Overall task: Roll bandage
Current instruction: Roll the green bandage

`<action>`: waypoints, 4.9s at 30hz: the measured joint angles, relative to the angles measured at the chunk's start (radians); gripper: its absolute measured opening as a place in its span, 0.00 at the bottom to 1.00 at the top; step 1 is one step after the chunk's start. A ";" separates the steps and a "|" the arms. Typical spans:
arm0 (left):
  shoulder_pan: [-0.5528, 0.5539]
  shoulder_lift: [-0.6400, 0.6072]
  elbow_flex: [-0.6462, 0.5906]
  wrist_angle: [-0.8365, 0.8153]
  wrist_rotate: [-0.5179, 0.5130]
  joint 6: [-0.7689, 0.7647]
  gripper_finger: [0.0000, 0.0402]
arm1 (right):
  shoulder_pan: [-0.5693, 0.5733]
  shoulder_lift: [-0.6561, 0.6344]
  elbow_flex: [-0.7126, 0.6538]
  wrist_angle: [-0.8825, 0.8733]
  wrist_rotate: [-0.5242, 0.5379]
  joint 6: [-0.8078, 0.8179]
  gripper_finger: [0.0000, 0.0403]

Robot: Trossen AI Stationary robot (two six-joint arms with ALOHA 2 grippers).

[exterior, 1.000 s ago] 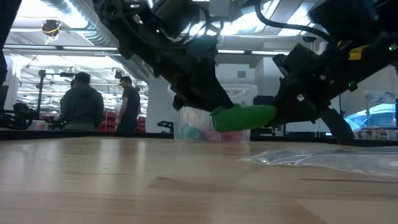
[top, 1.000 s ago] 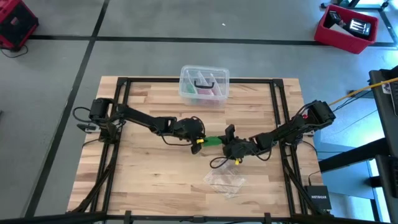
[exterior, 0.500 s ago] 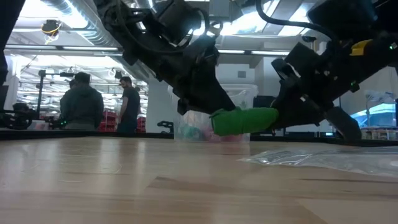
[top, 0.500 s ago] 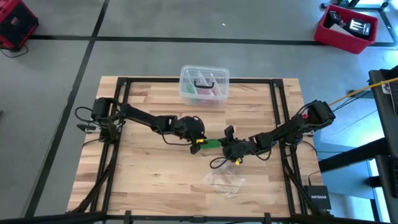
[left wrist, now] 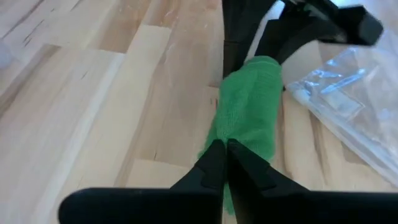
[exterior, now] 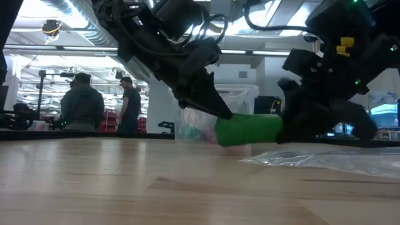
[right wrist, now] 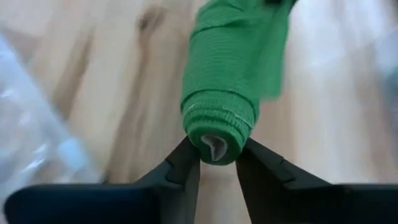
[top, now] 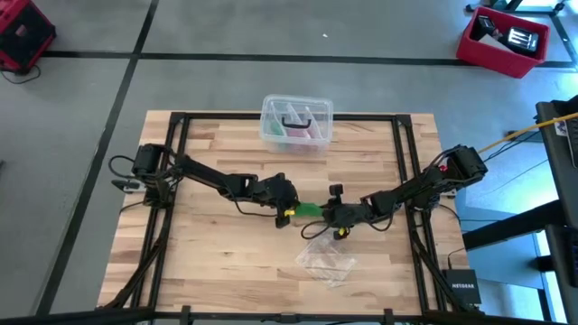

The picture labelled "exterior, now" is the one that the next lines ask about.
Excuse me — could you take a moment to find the green elastic bandage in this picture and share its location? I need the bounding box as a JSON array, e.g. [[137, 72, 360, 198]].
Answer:
[[214, 113, 284, 147]]

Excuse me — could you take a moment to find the black background chair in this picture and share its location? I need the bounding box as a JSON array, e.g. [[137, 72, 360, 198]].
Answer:
[[157, 121, 175, 134]]

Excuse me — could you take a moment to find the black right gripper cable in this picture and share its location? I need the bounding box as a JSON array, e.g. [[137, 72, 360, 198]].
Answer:
[[243, 0, 329, 46]]

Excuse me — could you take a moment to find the black curved equipment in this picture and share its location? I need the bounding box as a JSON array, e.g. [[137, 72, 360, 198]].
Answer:
[[0, 102, 36, 131]]

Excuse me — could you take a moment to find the overhead LED light bar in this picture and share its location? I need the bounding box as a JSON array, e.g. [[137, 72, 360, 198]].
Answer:
[[2, 44, 291, 58]]

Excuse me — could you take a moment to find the white plastic bin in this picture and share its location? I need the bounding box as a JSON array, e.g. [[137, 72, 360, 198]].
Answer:
[[29, 121, 51, 131]]

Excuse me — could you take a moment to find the ceiling cable reel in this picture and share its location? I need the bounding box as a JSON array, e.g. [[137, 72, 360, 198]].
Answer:
[[41, 19, 63, 44]]

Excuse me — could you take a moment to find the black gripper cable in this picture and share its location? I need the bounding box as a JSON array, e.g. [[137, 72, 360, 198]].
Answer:
[[184, 4, 228, 44], [243, 0, 329, 46]]

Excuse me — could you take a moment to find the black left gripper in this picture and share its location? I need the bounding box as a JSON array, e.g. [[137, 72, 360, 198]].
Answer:
[[118, 0, 234, 120]]

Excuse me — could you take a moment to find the clear plastic storage box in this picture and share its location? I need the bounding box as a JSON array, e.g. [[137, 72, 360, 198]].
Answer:
[[174, 83, 260, 143]]

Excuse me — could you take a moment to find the yellow cable tag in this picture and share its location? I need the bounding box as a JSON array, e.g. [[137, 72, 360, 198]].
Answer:
[[336, 36, 356, 58]]

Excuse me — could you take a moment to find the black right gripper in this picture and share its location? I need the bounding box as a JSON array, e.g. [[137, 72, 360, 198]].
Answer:
[[275, 0, 381, 144]]

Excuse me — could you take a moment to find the black equipment cart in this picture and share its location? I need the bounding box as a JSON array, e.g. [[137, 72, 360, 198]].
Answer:
[[253, 96, 282, 115]]

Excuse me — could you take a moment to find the shelf of small items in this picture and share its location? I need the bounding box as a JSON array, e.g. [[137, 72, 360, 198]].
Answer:
[[376, 127, 400, 142]]

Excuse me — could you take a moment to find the teal bandage roll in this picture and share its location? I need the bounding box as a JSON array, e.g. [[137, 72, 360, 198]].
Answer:
[[182, 124, 203, 142]]

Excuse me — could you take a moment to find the person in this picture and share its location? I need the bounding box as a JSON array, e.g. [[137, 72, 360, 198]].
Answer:
[[116, 76, 143, 134], [60, 72, 106, 131]]

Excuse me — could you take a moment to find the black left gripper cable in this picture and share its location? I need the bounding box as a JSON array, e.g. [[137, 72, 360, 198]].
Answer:
[[184, 4, 228, 44]]

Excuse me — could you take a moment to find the black background gantry frame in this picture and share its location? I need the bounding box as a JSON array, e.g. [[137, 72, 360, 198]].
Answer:
[[36, 70, 92, 131]]

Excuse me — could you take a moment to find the clear plastic bag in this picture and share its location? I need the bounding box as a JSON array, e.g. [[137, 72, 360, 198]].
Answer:
[[239, 148, 400, 179]]

